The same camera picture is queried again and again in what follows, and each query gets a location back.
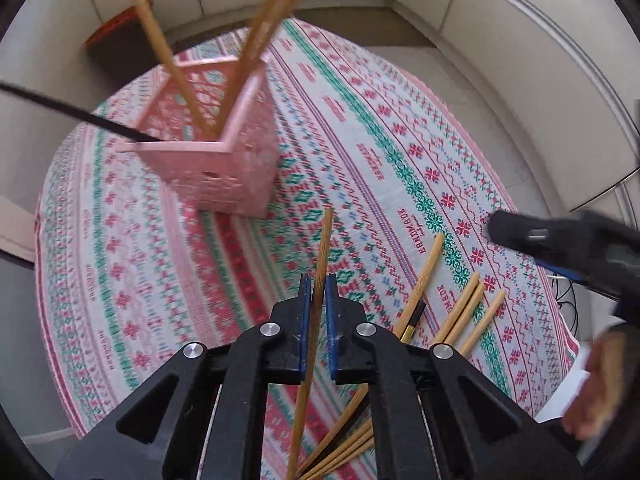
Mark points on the bamboo chopstick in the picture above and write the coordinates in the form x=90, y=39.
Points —
x=364, y=435
x=458, y=329
x=398, y=329
x=303, y=392
x=165, y=55
x=356, y=452
x=456, y=312
x=262, y=29

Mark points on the patterned embroidered tablecloth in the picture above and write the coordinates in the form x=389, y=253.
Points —
x=128, y=273

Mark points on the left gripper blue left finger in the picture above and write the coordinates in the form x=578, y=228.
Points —
x=224, y=419

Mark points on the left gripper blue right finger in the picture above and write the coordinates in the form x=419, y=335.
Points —
x=411, y=420

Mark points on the pink perforated utensil basket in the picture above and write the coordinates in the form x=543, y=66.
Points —
x=234, y=174

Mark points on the bamboo chopstick in basket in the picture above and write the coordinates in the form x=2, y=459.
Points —
x=262, y=29
x=165, y=55

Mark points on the red-rimmed dark trash bin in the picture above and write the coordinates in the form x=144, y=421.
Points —
x=122, y=36

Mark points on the person's right hand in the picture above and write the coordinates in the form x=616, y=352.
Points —
x=601, y=393

